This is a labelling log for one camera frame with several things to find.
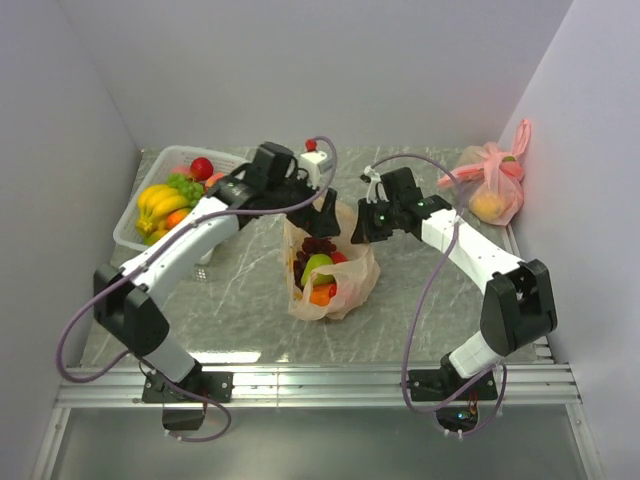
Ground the fake yellow banana bunch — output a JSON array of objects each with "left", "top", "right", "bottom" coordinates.
[{"left": 136, "top": 184, "right": 190, "bottom": 237}]

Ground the fake orange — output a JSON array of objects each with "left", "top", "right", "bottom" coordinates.
[{"left": 309, "top": 284, "right": 331, "bottom": 307}]

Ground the fake mango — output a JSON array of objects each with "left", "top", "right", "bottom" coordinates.
[{"left": 165, "top": 208, "right": 191, "bottom": 231}]

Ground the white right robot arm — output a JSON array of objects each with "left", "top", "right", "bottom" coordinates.
[{"left": 351, "top": 167, "right": 558, "bottom": 400}]

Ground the fake red apple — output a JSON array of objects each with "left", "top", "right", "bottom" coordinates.
[{"left": 189, "top": 157, "right": 215, "bottom": 182}]

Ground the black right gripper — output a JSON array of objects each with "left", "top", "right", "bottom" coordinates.
[{"left": 351, "top": 197, "right": 401, "bottom": 245}]

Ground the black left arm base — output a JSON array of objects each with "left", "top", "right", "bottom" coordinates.
[{"left": 140, "top": 367, "right": 234, "bottom": 443}]

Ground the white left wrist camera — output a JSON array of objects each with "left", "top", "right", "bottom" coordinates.
[{"left": 299, "top": 150, "right": 333, "bottom": 189}]

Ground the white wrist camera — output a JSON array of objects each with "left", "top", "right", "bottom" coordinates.
[
  {"left": 361, "top": 166, "right": 388, "bottom": 203},
  {"left": 299, "top": 150, "right": 333, "bottom": 189}
]

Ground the fake red strawberry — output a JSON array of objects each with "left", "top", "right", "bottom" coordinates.
[{"left": 330, "top": 251, "right": 348, "bottom": 264}]

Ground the fake peach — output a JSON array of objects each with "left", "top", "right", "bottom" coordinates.
[{"left": 204, "top": 172, "right": 225, "bottom": 190}]

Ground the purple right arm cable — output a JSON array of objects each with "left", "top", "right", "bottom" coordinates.
[{"left": 364, "top": 153, "right": 510, "bottom": 437}]

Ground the fake green grape bunch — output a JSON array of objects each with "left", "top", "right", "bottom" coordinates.
[{"left": 166, "top": 173, "right": 204, "bottom": 208}]

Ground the translucent orange plastic bag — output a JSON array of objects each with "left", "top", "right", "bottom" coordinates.
[{"left": 283, "top": 202, "right": 380, "bottom": 321}]

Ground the white plastic fruit basket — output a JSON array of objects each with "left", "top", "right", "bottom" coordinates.
[{"left": 113, "top": 146, "right": 245, "bottom": 254}]

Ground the fake green pear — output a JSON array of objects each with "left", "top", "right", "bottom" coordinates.
[{"left": 300, "top": 253, "right": 336, "bottom": 288}]

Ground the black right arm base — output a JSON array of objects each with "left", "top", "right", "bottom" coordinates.
[{"left": 400, "top": 366, "right": 507, "bottom": 440}]

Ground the pink tied fruit bag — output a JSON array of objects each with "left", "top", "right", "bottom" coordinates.
[{"left": 451, "top": 119, "right": 532, "bottom": 226}]

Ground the fake purple grape bunch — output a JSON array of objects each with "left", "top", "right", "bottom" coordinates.
[{"left": 292, "top": 237, "right": 337, "bottom": 290}]

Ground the aluminium table edge rail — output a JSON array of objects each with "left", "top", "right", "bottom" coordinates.
[{"left": 32, "top": 363, "right": 605, "bottom": 479}]

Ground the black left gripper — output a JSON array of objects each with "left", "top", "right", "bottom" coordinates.
[{"left": 267, "top": 167, "right": 340, "bottom": 239}]

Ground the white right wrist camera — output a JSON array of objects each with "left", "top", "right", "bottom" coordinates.
[{"left": 361, "top": 166, "right": 388, "bottom": 203}]

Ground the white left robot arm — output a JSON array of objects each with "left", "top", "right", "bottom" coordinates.
[{"left": 94, "top": 142, "right": 340, "bottom": 402}]

